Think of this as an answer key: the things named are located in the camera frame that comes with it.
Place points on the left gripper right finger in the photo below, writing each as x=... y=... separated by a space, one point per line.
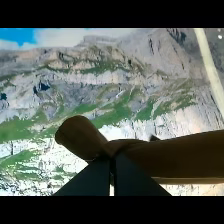
x=133 y=181

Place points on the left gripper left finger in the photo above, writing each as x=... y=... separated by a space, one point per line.
x=91 y=181

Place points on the brown garment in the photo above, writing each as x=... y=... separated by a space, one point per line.
x=180 y=156

